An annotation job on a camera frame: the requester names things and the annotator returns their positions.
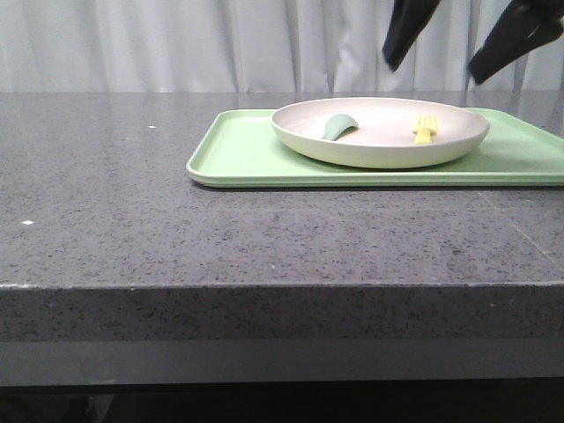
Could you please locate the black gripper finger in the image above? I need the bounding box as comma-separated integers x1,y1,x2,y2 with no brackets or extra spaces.
382,0,440,71
468,0,563,85

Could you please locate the grey pleated curtain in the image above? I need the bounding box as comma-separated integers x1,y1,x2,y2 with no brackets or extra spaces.
0,0,564,94

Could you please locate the light green plastic tray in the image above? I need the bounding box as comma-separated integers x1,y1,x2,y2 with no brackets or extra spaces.
186,108,563,189

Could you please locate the cream round plate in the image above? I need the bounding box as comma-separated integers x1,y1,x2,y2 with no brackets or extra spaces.
271,97,490,169

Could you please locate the yellow plastic fork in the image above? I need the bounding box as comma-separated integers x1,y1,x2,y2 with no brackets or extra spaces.
413,115,438,145

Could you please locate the sage green plastic spoon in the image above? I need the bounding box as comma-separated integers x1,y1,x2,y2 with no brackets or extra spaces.
322,114,359,141

